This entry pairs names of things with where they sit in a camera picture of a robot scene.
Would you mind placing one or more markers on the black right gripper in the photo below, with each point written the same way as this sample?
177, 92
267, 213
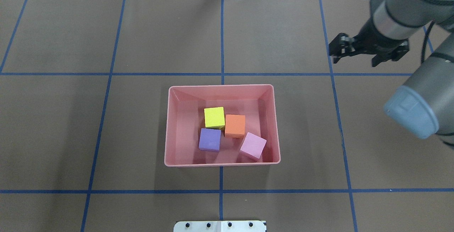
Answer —
369, 36

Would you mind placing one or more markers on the orange foam block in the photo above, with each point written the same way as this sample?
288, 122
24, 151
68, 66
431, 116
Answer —
234, 126

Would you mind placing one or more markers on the pink foam block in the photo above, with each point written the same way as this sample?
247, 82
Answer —
252, 146

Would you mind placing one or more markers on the yellow foam block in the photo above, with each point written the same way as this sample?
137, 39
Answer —
214, 118

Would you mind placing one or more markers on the purple foam block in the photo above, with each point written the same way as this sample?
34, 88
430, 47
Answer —
210, 140

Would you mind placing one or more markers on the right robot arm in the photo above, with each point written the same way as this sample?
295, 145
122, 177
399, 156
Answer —
423, 105

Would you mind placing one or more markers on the pink plastic bin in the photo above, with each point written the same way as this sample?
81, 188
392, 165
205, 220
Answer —
185, 119

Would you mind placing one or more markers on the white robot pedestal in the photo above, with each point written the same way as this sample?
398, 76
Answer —
221, 226

